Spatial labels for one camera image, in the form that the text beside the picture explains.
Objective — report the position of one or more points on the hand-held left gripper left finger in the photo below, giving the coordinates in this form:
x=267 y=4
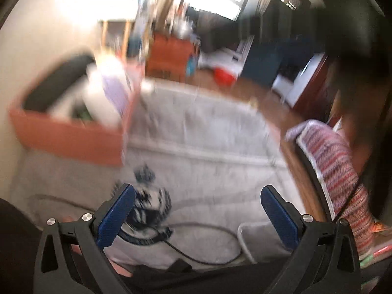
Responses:
x=116 y=217

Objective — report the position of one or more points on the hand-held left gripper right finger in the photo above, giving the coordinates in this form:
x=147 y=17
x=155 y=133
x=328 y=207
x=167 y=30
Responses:
x=280 y=217

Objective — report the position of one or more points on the pink cardboard box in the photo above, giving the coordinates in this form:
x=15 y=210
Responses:
x=70 y=137

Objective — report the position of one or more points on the purple knit hat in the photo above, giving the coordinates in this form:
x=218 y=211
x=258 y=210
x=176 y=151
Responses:
x=116 y=95

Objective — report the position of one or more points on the person's right forearm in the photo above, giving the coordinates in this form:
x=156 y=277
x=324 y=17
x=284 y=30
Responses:
x=361 y=119

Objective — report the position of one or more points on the striped patterned blanket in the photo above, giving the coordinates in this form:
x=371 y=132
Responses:
x=333 y=165

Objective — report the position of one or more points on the white cabinet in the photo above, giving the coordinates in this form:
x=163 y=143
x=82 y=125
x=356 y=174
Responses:
x=297 y=82

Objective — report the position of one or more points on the dark blue quilted door curtain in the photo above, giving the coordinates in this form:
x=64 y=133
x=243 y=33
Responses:
x=263 y=58

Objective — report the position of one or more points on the person's black trousers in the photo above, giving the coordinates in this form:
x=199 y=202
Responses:
x=18 y=235

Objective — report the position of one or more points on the red plastic basin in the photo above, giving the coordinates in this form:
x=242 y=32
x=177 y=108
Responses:
x=225 y=78

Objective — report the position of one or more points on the silver pot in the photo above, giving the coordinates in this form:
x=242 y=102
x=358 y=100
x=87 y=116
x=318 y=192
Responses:
x=183 y=30

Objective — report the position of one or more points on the orange wooden cabinet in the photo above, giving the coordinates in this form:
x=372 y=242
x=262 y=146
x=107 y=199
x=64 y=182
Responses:
x=168 y=55

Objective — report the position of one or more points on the wooden shelf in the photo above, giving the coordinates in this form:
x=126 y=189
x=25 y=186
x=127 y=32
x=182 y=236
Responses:
x=126 y=36

